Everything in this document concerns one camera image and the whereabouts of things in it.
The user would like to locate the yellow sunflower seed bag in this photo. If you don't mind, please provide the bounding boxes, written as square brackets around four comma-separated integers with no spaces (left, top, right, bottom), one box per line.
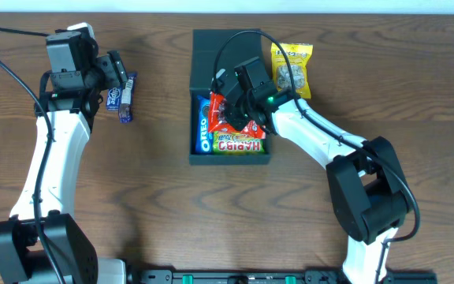
[270,43,313,99]

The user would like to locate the blue Oreo cookie pack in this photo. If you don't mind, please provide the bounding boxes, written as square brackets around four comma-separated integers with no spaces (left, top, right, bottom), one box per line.
[195,96,213,155]

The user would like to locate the dark blue chocolate bar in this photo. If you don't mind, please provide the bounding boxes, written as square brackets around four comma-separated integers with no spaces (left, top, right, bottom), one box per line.
[118,72,137,123]

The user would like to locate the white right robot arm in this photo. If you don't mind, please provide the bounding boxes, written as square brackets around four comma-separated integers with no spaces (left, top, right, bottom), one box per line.
[212,57,421,283]

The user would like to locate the red dried fruit bag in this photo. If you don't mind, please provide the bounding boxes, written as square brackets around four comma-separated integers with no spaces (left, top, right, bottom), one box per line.
[208,92,266,139]

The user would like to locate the black open gift box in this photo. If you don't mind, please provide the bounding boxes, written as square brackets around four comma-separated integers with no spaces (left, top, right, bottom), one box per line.
[188,28,273,166]

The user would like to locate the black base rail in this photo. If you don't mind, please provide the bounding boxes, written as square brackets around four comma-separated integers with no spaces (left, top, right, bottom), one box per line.
[126,267,439,284]

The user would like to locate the green Haribo gummy bag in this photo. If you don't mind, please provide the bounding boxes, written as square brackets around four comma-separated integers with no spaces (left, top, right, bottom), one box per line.
[213,132,266,155]

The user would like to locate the blue Eclipse gum pack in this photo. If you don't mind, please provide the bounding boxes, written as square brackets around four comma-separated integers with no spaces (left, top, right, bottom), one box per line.
[106,87,122,111]

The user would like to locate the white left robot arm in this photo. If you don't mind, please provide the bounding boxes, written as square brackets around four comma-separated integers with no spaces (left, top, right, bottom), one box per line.
[0,23,128,283]

